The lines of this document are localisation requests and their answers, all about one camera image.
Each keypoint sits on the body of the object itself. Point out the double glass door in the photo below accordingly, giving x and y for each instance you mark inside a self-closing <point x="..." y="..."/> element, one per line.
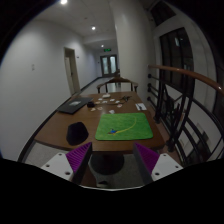
<point x="108" y="65"/>

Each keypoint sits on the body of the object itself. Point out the green exit sign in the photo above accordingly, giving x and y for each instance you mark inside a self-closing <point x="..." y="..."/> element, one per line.
<point x="107" y="50"/>

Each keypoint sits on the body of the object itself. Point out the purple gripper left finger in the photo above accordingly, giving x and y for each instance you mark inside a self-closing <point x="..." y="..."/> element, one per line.
<point x="70" y="166"/>

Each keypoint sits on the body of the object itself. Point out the wooden stair handrail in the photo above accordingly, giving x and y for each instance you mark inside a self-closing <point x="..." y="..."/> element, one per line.
<point x="192" y="74"/>

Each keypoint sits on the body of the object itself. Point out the wooden chair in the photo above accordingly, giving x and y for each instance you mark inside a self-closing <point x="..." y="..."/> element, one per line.
<point x="118" y="80"/>

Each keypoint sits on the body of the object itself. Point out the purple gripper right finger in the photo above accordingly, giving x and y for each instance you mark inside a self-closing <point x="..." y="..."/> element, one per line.
<point x="153" y="166"/>

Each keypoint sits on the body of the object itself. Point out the white paper booklet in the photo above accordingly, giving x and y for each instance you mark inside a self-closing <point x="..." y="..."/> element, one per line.
<point x="141" y="107"/>

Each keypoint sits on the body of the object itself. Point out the dark closed laptop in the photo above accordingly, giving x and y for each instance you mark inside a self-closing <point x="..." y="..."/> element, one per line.
<point x="74" y="105"/>

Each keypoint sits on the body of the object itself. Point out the open side door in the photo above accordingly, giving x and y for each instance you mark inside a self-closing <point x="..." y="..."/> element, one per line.
<point x="71" y="70"/>

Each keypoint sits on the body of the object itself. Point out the green mouse pad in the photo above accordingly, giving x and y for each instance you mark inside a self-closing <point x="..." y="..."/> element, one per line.
<point x="123" y="127"/>

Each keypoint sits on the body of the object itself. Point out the black computer mouse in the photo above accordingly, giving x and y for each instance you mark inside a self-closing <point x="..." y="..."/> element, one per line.
<point x="76" y="133"/>

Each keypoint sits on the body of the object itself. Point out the white card on table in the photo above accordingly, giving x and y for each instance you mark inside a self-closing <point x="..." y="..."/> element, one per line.
<point x="106" y="96"/>

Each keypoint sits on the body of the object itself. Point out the small black box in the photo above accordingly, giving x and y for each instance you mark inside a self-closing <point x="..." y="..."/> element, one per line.
<point x="90" y="104"/>

